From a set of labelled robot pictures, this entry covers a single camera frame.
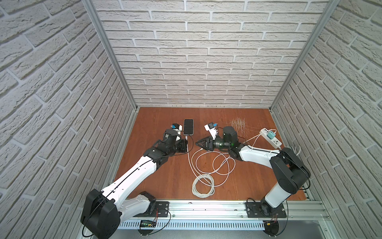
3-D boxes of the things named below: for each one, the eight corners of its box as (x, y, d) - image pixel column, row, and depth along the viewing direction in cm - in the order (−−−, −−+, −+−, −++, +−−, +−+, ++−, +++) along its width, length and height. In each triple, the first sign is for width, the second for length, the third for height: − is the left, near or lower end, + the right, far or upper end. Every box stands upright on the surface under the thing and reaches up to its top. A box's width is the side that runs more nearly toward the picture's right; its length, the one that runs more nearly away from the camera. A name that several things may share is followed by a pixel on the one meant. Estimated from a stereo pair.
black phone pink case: (182, 135, 105) (182, 133, 103) (183, 120, 114) (183, 118, 112) (193, 135, 105) (193, 133, 103) (193, 120, 114) (193, 118, 112)
